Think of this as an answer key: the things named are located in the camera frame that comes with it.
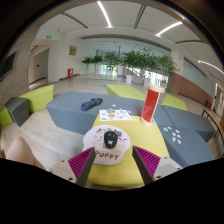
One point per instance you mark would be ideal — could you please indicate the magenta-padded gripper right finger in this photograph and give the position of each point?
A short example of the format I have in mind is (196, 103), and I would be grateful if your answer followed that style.
(165, 168)

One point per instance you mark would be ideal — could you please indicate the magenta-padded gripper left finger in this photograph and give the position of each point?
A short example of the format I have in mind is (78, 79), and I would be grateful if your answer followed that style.
(63, 170)

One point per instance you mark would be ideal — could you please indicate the black computer mouse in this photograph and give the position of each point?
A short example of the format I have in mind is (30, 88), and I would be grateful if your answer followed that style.
(110, 139)

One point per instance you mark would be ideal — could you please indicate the round white printed mouse pad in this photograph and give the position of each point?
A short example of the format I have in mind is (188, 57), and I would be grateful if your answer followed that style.
(91, 140)

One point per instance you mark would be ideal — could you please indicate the group of loose stickers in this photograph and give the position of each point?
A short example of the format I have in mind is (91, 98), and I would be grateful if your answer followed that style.
(173, 134)
(113, 106)

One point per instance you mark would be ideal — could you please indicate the grey upholstered seat block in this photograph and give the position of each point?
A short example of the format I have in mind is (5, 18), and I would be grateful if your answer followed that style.
(196, 151)
(66, 113)
(190, 120)

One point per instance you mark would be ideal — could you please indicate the person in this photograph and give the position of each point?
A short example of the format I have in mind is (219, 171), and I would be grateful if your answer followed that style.
(21, 153)

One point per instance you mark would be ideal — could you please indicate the lime green seat block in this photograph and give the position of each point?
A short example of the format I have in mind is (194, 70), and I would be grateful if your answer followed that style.
(40, 96)
(175, 102)
(125, 91)

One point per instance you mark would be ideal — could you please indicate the folded dark blue umbrella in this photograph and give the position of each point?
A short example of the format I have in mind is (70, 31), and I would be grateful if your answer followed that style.
(90, 104)

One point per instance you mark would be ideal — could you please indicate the white sticker sheet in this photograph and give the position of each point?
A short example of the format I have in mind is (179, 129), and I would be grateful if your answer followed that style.
(115, 115)

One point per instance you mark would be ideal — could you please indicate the dark grey cube seat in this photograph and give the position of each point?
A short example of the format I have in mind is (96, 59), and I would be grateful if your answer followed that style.
(16, 111)

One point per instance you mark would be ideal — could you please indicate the red fire extinguisher box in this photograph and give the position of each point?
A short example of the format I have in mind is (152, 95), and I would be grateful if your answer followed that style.
(70, 73)

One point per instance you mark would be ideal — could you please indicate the group of potted green plants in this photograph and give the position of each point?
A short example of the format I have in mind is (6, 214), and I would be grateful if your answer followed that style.
(133, 61)

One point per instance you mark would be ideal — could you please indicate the green exit sign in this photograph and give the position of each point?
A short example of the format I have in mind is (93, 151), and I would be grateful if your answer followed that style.
(49, 36)

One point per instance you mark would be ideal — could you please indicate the group of ceiling strip lights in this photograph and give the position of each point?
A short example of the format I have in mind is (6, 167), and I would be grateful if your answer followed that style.
(105, 15)

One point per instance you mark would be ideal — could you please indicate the wooden bench with black frame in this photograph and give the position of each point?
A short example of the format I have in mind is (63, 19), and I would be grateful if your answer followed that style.
(213, 121)

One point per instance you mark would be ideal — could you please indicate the dark wall screen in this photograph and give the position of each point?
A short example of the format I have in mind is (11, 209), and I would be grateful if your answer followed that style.
(7, 66)

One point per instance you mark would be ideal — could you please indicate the brown wall plaque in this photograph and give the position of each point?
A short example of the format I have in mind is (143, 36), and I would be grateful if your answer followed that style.
(73, 50)

